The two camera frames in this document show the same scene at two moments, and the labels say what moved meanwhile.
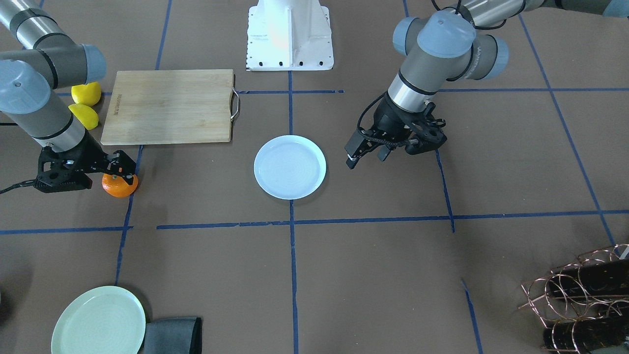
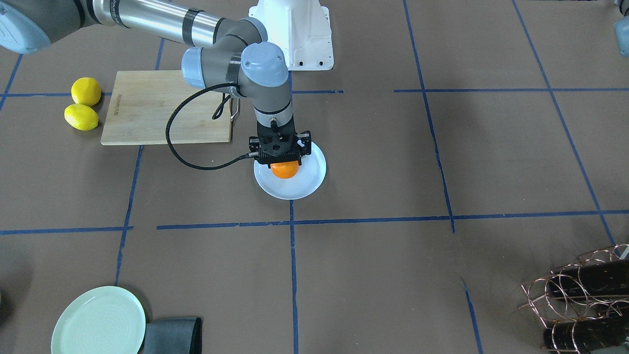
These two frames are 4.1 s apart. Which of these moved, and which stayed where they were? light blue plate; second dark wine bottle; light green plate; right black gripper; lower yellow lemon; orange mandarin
Moved: right black gripper; orange mandarin
Stayed: light blue plate; lower yellow lemon; second dark wine bottle; light green plate
